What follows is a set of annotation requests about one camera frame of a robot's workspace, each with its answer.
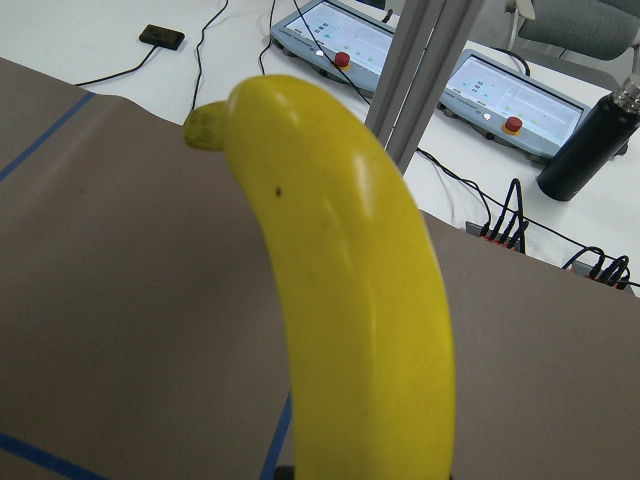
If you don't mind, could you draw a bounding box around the right teach pendant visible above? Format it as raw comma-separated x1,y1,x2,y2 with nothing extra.
438,49,591,164

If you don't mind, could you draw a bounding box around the small black device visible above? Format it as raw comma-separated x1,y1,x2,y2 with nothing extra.
138,24,185,51

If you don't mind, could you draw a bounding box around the black water bottle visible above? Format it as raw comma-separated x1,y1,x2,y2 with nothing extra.
537,73,639,201

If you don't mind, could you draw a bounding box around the teach pendant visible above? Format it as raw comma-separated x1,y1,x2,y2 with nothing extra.
438,49,591,164
271,1,395,98

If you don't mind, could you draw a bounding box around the left teach pendant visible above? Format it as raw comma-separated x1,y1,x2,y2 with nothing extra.
271,1,395,98

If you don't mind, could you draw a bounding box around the brown paper table mat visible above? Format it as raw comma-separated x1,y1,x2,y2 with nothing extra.
1,60,639,479

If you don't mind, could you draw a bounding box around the aluminium frame post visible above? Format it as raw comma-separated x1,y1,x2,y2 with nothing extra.
365,0,484,173

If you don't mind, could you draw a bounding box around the grey office chair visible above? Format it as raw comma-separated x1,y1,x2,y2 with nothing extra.
504,0,639,61

